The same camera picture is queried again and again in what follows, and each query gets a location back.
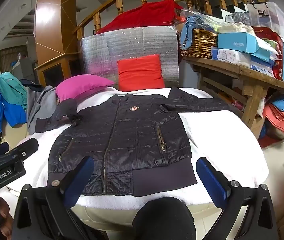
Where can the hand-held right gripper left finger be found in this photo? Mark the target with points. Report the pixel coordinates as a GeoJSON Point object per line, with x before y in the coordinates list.
{"type": "Point", "coordinates": [79, 180]}

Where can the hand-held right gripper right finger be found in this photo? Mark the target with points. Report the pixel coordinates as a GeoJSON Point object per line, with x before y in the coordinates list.
{"type": "Point", "coordinates": [211, 183]}

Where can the black quilted jacket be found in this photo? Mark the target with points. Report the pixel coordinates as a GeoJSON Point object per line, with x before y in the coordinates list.
{"type": "Point", "coordinates": [132, 142]}

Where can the person's left hand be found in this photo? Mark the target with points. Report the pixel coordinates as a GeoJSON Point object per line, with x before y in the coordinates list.
{"type": "Point", "coordinates": [4, 212]}

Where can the grey garment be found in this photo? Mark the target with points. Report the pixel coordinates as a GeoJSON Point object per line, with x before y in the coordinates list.
{"type": "Point", "coordinates": [39, 105]}

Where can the white fleece blanket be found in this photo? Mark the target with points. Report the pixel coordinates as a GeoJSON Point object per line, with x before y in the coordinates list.
{"type": "Point", "coordinates": [219, 135]}

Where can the teal jacket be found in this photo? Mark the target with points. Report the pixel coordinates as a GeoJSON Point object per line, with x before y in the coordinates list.
{"type": "Point", "coordinates": [9, 85]}

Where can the pink pillow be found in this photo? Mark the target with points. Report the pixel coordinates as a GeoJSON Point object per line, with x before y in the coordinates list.
{"type": "Point", "coordinates": [82, 86]}

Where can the stack of folded cloths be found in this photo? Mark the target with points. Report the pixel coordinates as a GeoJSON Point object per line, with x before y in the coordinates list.
{"type": "Point", "coordinates": [281, 115]}

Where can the wooden table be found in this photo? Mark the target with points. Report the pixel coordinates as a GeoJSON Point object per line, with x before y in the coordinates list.
{"type": "Point", "coordinates": [254, 85]}

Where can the red pillow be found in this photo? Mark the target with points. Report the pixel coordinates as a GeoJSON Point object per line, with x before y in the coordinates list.
{"type": "Point", "coordinates": [140, 72]}

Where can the white printed box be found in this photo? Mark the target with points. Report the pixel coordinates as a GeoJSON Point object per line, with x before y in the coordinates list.
{"type": "Point", "coordinates": [229, 56]}

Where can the wooden cabinet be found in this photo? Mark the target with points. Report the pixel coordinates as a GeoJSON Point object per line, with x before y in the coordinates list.
{"type": "Point", "coordinates": [54, 17]}

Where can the wicker basket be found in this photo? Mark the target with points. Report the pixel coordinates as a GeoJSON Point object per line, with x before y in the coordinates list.
{"type": "Point", "coordinates": [201, 43]}

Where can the blue cardboard box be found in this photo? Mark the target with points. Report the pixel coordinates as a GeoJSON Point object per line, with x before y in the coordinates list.
{"type": "Point", "coordinates": [236, 43]}

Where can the silver foil insulation mat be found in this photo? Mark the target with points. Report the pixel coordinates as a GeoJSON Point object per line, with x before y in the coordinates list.
{"type": "Point", "coordinates": [132, 42]}

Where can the cream fluffy cloth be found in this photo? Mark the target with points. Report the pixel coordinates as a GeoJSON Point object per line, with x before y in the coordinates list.
{"type": "Point", "coordinates": [234, 28]}

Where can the blue cloth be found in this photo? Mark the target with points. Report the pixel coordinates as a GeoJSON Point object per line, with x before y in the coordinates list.
{"type": "Point", "coordinates": [190, 25]}

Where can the red gift bag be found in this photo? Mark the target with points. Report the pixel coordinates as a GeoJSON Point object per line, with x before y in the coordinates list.
{"type": "Point", "coordinates": [269, 33]}

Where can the clear plastic bag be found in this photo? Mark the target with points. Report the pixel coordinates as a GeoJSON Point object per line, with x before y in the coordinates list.
{"type": "Point", "coordinates": [206, 17]}

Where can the grey patterned bag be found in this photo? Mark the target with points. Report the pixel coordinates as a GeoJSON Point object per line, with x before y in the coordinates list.
{"type": "Point", "coordinates": [239, 18]}

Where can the wooden stair railing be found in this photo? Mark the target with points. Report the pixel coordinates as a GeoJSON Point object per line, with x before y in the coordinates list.
{"type": "Point", "coordinates": [119, 5]}

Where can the red cloth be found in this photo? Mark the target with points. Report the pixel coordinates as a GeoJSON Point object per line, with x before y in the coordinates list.
{"type": "Point", "coordinates": [144, 15]}

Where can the clear plastic storage box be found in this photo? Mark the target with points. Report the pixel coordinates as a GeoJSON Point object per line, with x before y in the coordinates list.
{"type": "Point", "coordinates": [274, 15]}

